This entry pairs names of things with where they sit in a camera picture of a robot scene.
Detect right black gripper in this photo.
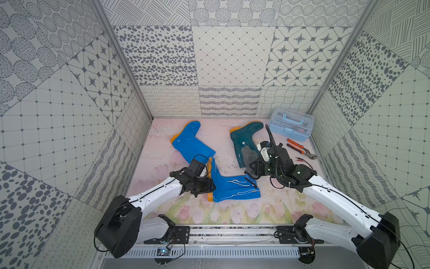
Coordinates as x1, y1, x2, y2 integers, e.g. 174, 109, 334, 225
250, 159, 283, 179

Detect grey blue microfibre cloth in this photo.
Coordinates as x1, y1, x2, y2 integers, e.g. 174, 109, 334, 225
241, 146, 260, 168

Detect blue rubber boot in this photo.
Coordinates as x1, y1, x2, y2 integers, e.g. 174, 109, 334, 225
170, 121, 216, 164
207, 158, 261, 203

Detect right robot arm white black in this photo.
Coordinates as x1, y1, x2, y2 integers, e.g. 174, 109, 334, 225
235, 131, 402, 269

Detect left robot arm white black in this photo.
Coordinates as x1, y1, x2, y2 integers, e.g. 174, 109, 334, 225
94, 159, 216, 258

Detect green rubber boot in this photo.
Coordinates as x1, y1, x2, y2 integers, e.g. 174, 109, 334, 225
230, 121, 264, 168

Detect light blue plastic toolbox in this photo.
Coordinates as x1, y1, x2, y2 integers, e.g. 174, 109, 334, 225
269, 108, 315, 142

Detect red black cable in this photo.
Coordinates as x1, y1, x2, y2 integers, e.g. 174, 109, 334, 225
295, 157, 315, 170

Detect orange handled pliers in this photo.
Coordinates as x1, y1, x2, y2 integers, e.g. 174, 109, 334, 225
287, 139, 318, 160

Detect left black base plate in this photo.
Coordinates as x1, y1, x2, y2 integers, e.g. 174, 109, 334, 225
144, 225, 190, 245

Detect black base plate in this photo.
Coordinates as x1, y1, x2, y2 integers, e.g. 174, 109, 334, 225
273, 225, 324, 244
144, 225, 190, 245

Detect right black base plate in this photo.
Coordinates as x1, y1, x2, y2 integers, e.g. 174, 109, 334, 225
273, 225, 324, 244

